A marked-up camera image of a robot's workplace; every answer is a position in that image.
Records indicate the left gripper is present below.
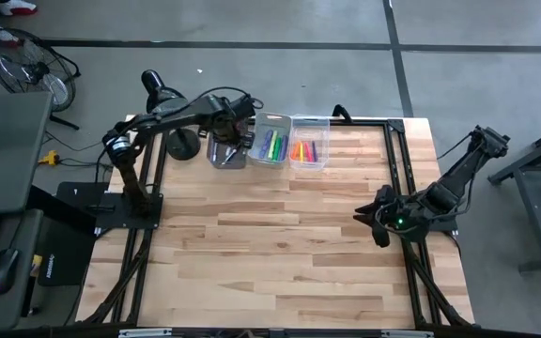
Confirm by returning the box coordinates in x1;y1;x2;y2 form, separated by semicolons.
199;105;256;163

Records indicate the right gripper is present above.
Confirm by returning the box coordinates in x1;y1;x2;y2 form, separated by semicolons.
352;185;396;249

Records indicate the smoky dark translucent bin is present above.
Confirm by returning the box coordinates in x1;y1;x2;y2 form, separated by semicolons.
206;112;249;170

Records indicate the opaque light grey bin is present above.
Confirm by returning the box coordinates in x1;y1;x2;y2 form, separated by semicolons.
246;111;294;166

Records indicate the black desk lamp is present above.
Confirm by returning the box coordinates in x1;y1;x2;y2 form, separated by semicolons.
140;69;203;161

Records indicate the clear plastic bin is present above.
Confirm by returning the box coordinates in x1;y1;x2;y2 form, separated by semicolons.
288;115;332;171

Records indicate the yellow power plug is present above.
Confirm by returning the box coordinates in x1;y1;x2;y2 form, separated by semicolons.
39;149;61;167

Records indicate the black pad with logo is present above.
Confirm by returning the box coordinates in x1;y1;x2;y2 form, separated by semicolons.
37;216;97;288

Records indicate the black floor fan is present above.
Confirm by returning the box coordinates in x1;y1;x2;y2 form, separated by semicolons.
0;26;83;131

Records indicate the grey laptop computer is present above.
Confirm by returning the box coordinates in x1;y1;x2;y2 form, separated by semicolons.
0;90;54;267

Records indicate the person's shoe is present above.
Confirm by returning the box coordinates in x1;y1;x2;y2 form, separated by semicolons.
0;0;39;15
0;27;21;47

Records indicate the black computer mouse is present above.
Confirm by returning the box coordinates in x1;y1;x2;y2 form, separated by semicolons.
0;247;22;297

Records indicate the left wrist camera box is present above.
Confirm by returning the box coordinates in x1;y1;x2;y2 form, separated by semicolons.
231;95;258;118

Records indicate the black aluminium table frame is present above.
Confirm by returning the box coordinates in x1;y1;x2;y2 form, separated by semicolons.
76;103;477;330

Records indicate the black clamp handle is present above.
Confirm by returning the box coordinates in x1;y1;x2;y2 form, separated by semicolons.
332;103;354;124

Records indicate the silver metal bracket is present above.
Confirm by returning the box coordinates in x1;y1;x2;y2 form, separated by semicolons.
117;328;174;338
380;330;435;338

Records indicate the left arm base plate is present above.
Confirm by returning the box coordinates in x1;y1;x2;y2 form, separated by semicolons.
56;181;163;231

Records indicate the black floor cable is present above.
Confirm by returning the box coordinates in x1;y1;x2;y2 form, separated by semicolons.
42;130;126;173

